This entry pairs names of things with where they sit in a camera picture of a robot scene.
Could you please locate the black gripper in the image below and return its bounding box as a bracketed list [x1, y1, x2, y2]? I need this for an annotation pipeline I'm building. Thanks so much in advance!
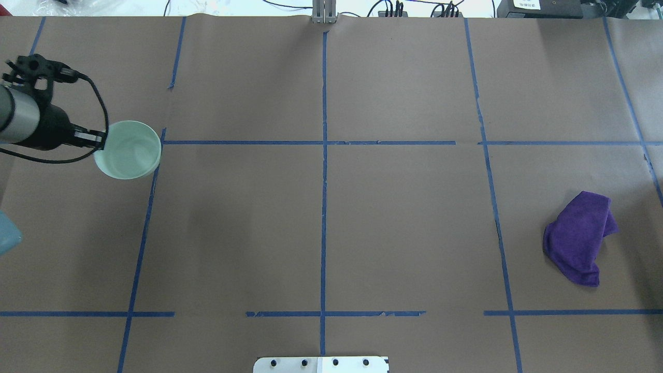
[3, 54, 107, 151]

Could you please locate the mint green bowl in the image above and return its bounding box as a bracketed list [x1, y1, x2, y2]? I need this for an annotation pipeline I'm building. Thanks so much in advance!
[93, 120, 163, 180]

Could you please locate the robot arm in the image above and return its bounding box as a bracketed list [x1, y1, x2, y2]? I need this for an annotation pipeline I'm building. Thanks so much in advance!
[1, 54, 110, 165]

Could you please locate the black computer tower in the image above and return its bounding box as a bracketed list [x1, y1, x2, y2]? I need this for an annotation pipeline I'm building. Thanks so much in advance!
[496, 0, 640, 19]

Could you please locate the purple cloth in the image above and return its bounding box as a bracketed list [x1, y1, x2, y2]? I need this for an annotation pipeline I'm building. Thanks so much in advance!
[542, 191, 619, 288]

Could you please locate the aluminium frame post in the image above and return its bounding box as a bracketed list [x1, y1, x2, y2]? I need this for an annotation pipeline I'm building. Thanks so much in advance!
[312, 0, 338, 24]

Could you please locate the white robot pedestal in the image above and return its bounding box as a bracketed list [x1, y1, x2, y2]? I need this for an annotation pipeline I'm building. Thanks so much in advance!
[253, 356, 390, 372]

